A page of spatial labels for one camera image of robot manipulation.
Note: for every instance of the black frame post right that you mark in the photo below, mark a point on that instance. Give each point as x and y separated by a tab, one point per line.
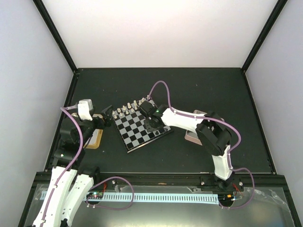
276	11

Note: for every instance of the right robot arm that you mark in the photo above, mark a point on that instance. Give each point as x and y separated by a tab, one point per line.
210	130

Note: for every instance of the small circuit board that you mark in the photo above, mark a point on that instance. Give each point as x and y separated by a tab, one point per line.
95	195

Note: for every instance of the black frame post left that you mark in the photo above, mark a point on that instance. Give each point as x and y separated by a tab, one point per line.
55	33

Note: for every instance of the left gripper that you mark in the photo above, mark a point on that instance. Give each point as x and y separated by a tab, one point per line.
107	120

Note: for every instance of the black frame post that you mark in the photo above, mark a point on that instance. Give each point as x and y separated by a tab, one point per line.
55	33
276	11

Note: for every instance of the light blue slotted cable duct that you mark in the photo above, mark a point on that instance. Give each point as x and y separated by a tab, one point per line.
152	197

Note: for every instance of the black and white chessboard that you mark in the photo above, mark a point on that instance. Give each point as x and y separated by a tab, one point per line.
131	128

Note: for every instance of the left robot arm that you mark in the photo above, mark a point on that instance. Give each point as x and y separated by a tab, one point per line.
69	183

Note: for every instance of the white second left arm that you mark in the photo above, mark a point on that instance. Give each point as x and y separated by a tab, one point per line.
87	176

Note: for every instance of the yellow metal tin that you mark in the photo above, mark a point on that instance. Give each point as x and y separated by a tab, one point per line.
95	139

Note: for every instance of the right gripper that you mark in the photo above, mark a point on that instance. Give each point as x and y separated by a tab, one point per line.
149	128

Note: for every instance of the pink metal tin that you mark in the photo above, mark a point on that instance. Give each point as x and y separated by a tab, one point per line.
192	137

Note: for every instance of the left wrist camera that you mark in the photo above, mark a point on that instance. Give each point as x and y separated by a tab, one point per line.
85	107

